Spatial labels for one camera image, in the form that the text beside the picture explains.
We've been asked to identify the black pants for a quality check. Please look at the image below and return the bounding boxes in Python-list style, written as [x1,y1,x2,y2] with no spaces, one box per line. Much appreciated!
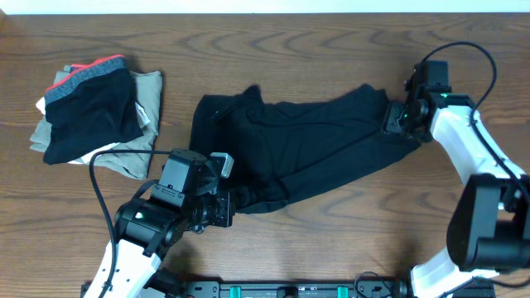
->
[189,84,420,214]

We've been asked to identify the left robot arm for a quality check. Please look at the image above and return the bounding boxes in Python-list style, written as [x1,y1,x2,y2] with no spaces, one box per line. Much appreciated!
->
[84,190,235,298]

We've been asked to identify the black folded shorts grey waistband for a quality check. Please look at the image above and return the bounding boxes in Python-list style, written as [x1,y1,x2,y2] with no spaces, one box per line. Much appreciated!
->
[43,55,142,165]

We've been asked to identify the left black cable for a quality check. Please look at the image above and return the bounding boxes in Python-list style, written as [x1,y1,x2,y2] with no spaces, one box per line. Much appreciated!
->
[89,149,173,291]

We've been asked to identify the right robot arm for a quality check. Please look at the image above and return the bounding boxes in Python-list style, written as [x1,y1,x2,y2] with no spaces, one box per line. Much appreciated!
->
[383,94,529,297]

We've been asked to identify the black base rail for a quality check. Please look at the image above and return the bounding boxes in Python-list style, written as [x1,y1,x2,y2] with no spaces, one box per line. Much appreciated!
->
[80,280,496,298]

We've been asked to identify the white folded garment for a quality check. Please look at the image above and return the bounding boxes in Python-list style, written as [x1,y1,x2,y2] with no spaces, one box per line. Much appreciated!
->
[36,97,152,166]

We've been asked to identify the khaki folded garment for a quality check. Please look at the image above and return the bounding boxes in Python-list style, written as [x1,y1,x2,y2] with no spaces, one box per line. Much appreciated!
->
[30,71,163,180]

